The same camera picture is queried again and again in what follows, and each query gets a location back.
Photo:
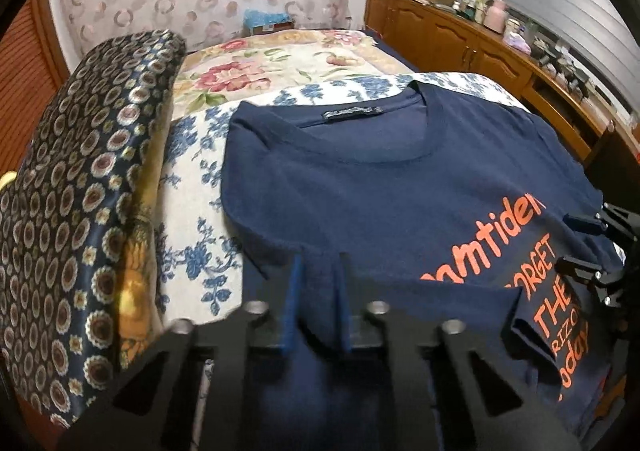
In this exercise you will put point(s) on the teal cloth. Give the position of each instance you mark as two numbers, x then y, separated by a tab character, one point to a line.
267	22

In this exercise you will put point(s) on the yellow cushion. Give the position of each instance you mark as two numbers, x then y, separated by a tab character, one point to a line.
136	261

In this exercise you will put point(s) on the wooden cabinet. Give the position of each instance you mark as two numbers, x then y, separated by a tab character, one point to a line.
440	36

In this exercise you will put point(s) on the navy t-shirt with orange print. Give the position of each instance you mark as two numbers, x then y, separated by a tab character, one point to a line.
375	191

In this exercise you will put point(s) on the pink floral bedspread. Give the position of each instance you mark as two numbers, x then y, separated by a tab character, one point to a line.
240	71

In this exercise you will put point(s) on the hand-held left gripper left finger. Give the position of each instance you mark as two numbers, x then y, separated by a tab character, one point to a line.
294	301

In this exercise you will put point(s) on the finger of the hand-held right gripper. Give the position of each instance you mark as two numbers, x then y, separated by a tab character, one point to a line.
582	222
575	267

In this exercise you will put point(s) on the dark circle-patterned cushion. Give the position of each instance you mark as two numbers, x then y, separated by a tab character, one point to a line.
75	181

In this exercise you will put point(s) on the purple tissue pack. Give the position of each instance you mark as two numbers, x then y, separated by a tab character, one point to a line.
517	41

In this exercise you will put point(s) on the louvered wooden wardrobe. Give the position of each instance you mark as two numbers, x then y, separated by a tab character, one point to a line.
30	91

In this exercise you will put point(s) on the blue and white floral blanket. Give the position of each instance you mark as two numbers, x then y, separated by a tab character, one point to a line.
200	181

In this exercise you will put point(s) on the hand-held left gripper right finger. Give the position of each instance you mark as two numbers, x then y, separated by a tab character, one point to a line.
345	303

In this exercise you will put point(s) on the pink jug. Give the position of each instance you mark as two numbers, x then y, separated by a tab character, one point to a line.
495	15

